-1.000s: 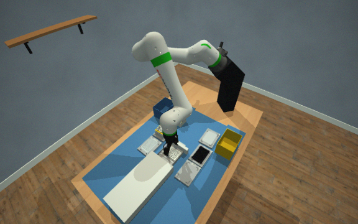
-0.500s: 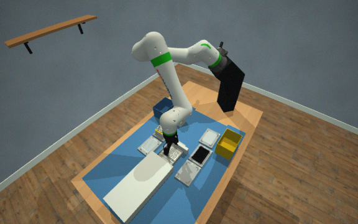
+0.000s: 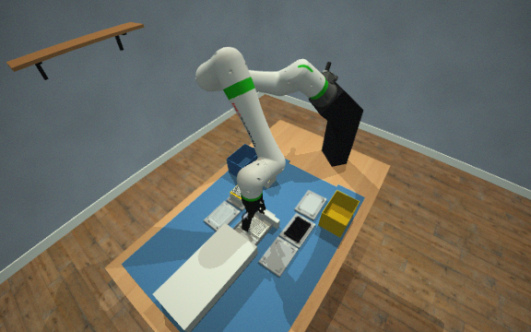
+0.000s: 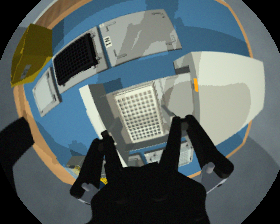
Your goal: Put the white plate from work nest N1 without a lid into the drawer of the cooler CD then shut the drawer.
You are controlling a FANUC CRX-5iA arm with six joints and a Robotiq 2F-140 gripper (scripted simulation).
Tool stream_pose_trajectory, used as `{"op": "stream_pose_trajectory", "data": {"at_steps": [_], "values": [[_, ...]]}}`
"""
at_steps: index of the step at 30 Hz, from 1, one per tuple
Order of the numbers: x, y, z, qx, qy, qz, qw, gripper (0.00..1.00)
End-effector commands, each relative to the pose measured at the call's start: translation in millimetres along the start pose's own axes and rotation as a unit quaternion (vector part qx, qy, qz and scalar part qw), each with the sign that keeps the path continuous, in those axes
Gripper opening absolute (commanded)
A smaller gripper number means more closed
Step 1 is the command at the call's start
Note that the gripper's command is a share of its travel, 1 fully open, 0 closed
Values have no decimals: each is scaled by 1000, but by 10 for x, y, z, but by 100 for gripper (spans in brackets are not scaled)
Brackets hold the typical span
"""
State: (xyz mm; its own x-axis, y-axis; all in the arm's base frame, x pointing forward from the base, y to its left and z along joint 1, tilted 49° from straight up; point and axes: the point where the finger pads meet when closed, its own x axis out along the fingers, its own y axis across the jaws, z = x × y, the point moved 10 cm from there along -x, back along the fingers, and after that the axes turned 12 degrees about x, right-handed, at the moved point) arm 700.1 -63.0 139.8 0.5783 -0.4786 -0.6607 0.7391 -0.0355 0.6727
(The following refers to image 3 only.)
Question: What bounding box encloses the blue flat mat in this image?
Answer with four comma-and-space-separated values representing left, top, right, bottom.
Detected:
122, 159, 365, 332

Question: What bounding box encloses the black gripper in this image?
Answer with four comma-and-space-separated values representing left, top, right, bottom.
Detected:
242, 199, 266, 235

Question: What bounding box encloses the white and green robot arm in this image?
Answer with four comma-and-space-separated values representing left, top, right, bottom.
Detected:
195, 47, 338, 208

